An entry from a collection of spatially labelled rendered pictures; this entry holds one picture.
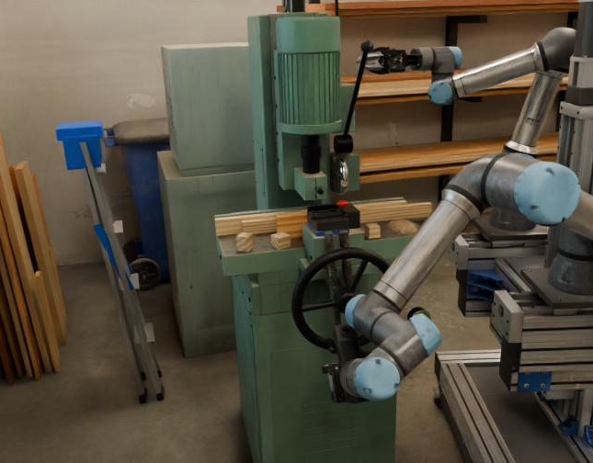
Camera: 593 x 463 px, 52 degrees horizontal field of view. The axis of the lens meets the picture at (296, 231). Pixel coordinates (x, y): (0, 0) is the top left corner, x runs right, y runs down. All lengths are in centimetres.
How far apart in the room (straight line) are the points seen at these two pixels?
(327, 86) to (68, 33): 256
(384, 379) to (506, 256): 111
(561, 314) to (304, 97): 88
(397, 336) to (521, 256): 106
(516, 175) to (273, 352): 90
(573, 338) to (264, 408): 89
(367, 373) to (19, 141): 331
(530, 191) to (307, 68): 72
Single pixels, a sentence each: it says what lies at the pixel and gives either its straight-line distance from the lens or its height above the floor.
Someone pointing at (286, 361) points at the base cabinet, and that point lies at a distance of 182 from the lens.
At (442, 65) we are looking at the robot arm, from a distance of 219.
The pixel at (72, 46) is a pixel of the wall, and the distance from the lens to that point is 404.
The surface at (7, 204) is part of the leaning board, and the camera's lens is 280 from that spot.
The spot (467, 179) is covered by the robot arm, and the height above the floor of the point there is 117.
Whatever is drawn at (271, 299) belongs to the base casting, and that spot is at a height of 76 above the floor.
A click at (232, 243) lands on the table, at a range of 174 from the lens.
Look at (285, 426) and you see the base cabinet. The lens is 195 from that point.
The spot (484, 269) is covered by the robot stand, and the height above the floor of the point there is 68.
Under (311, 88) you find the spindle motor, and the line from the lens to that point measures 168.
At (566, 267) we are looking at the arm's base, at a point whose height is 88.
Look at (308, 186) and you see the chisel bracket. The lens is 176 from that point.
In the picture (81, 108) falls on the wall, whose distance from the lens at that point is 406.
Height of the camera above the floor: 149
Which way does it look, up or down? 19 degrees down
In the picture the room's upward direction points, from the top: 2 degrees counter-clockwise
